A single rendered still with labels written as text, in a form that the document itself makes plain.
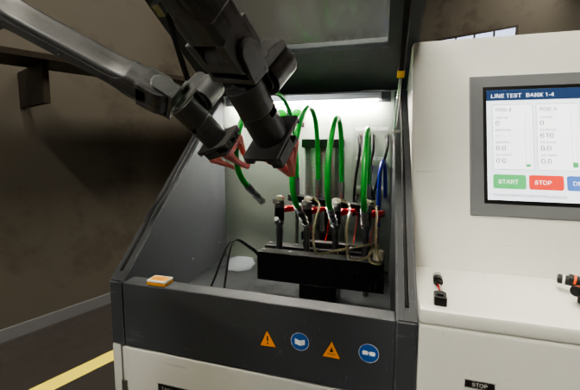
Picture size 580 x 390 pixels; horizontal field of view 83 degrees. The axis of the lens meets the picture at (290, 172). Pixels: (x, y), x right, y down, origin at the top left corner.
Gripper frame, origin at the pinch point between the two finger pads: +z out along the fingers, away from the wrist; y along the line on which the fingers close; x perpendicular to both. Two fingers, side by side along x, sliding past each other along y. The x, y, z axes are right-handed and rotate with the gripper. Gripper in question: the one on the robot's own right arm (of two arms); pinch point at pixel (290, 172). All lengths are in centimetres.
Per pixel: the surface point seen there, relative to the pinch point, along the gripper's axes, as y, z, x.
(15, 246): -14, 71, 228
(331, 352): -21.2, 29.9, -6.2
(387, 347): -17.3, 29.6, -16.6
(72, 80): 90, 18, 220
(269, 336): -22.6, 26.7, 6.4
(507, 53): 54, 14, -35
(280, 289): -6, 50, 21
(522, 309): -4.1, 30.9, -38.1
